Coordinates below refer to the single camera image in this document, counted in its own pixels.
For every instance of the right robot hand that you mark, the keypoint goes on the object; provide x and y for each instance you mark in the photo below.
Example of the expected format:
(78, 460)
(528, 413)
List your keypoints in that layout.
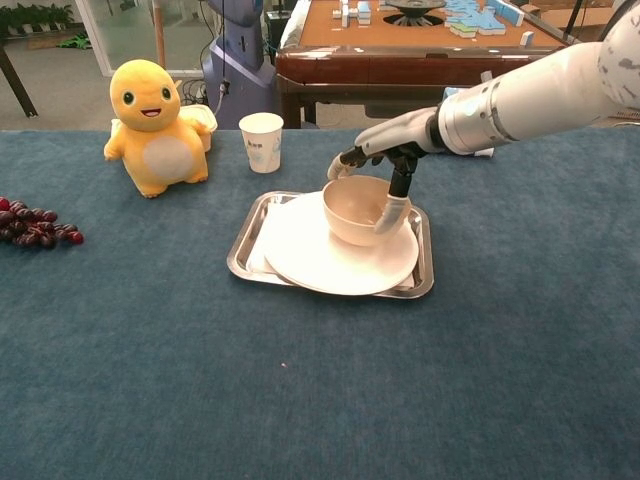
(400, 132)

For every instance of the beige bowl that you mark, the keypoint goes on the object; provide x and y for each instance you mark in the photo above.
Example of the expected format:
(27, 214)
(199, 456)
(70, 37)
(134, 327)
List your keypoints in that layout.
(350, 225)

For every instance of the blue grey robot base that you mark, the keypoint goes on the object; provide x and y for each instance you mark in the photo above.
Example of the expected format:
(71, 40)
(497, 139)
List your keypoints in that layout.
(242, 65)

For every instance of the silver metal tray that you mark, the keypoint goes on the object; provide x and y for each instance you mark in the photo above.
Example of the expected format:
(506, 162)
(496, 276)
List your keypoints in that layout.
(240, 262)

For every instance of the light blue product box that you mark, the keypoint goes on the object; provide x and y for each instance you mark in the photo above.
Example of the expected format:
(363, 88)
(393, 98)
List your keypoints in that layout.
(452, 91)

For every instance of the brown mahjong table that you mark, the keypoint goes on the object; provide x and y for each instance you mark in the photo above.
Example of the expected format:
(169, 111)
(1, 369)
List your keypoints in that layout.
(400, 65)

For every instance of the purple white toothpaste tube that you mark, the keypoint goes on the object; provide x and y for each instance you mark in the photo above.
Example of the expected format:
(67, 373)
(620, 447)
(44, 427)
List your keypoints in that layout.
(484, 154)

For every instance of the black mahjong table dial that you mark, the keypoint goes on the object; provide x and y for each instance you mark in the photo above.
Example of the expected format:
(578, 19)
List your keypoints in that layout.
(415, 12)

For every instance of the white paper cup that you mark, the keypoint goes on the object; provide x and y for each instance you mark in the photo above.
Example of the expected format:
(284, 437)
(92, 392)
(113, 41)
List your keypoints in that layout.
(262, 145)

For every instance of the white round plate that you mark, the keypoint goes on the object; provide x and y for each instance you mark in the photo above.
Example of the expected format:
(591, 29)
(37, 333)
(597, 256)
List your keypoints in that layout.
(310, 260)

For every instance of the single blue white mahjong tile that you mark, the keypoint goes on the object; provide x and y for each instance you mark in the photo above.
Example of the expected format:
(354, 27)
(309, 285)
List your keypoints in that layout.
(526, 39)

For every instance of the cream plastic container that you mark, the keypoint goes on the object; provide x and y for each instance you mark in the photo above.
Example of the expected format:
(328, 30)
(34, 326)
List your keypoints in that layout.
(202, 116)

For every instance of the cardboard box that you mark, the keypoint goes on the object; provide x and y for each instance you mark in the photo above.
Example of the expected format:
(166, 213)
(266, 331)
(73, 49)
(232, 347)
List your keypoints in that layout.
(575, 17)

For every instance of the yellow plush dinosaur toy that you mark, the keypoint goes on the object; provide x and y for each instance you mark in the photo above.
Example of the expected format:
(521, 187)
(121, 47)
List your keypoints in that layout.
(160, 150)

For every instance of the blue tablecloth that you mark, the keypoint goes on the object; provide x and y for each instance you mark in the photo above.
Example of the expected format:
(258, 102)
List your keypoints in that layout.
(320, 375)

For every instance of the wooden pole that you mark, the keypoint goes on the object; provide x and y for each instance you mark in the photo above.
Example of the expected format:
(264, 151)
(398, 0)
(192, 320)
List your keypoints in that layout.
(159, 35)

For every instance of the green floor object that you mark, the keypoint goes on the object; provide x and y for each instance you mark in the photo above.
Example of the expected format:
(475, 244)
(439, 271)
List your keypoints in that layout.
(75, 41)

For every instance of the bunch of red grapes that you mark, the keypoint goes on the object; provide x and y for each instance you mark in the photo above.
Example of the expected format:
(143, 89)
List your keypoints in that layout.
(35, 230)

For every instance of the row of potted plants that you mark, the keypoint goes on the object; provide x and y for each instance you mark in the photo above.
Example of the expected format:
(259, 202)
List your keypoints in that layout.
(35, 17)

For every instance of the black table leg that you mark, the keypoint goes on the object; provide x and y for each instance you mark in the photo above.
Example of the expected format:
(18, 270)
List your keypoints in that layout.
(17, 85)

